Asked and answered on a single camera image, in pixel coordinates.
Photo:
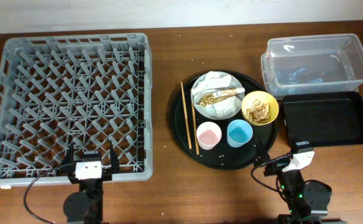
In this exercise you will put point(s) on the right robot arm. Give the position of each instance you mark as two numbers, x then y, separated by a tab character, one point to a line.
307	200

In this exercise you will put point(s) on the pink cup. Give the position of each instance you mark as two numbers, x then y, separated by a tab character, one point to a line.
208	135

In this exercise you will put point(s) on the black rectangular tray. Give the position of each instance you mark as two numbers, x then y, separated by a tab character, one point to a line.
325	119

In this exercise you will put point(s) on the gold foil wrapper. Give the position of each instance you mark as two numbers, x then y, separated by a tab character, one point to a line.
218	96

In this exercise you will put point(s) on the grey plastic dishwasher rack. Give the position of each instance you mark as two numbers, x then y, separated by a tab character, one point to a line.
90	91

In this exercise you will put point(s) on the wooden chopstick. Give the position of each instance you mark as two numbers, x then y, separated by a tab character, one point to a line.
194	124
185	116

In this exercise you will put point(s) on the food scraps and rice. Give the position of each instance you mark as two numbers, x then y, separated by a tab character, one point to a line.
259	112

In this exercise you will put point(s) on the grey round plate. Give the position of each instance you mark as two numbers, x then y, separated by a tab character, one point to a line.
200	110

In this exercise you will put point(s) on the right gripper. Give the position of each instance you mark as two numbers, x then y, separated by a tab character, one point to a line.
271	168

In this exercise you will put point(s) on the light blue cup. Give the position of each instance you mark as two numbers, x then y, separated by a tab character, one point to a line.
239	132

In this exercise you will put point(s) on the white paper napkin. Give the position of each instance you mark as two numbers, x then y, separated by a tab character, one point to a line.
214	82

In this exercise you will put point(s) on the yellow bowl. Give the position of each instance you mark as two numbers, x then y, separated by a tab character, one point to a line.
265	97

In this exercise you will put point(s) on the clear plastic waste bin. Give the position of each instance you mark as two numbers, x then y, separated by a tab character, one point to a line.
312	64

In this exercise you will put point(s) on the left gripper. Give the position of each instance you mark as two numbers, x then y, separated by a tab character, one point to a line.
106	175

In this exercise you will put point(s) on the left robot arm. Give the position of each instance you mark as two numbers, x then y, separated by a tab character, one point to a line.
86	205

